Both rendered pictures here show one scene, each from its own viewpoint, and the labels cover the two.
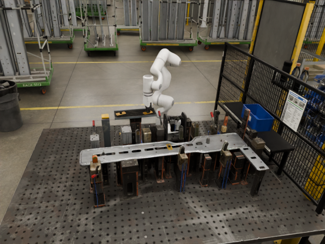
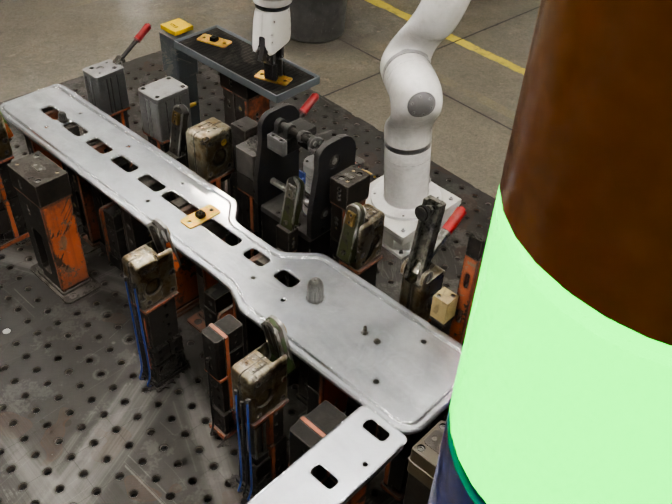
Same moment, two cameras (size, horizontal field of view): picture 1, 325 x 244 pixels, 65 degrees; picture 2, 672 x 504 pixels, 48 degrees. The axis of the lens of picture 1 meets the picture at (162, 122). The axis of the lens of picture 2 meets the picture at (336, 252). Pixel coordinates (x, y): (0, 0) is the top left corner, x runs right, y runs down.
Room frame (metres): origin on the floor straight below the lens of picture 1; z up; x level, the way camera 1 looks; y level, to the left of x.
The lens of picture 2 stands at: (1.25, -1.27, 2.01)
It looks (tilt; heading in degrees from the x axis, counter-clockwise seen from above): 41 degrees down; 56
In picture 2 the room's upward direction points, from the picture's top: 3 degrees clockwise
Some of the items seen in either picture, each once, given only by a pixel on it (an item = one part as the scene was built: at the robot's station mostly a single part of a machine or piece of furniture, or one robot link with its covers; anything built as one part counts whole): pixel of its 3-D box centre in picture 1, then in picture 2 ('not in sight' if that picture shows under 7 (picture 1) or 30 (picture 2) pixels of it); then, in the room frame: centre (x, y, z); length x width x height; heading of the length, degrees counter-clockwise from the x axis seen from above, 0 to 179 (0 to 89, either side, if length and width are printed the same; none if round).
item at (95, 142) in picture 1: (96, 155); (113, 127); (1.71, 0.55, 0.88); 0.11 x 0.10 x 0.36; 15
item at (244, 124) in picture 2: (152, 143); (248, 193); (1.89, 0.08, 0.90); 0.05 x 0.05 x 0.40; 15
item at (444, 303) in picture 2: (221, 143); (433, 362); (1.97, -0.56, 0.88); 0.04 x 0.04 x 0.36; 15
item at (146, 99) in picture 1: (147, 99); (272, 23); (1.99, 0.13, 1.29); 0.10 x 0.07 x 0.11; 34
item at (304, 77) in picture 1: (303, 79); not in sight; (1.99, -1.14, 1.53); 0.06 x 0.06 x 0.20
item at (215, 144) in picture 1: (167, 148); (191, 215); (1.69, -0.05, 1.00); 1.38 x 0.22 x 0.02; 105
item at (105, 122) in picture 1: (107, 138); (184, 107); (1.90, 0.50, 0.92); 0.08 x 0.08 x 0.44; 15
